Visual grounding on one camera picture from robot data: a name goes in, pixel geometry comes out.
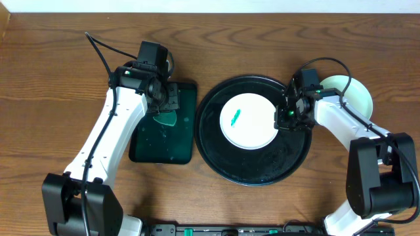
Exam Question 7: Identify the green sponge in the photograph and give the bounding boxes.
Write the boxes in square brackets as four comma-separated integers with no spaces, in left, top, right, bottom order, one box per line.
[153,110,177,127]

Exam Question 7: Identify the white plate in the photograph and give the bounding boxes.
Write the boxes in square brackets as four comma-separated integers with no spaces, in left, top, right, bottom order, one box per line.
[219,93,278,150]

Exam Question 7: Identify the mint plate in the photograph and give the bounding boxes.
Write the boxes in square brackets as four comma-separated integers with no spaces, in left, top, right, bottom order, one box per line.
[360,98,373,119]
[320,75,372,113]

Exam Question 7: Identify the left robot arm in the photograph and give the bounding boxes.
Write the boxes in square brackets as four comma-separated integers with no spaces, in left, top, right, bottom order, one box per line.
[41,65,179,235]

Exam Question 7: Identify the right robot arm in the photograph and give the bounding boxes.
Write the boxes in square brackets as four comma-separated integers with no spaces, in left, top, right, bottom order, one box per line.
[274,88,419,235]

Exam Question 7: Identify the black rectangular tray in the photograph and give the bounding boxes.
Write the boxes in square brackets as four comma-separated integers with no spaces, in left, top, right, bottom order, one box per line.
[129,83,197,165]

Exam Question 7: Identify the black round tray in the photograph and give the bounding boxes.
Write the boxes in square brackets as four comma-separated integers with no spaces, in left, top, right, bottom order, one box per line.
[194,75,312,186]

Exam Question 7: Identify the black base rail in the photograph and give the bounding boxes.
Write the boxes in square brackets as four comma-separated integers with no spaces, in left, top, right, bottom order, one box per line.
[140,221,327,236]

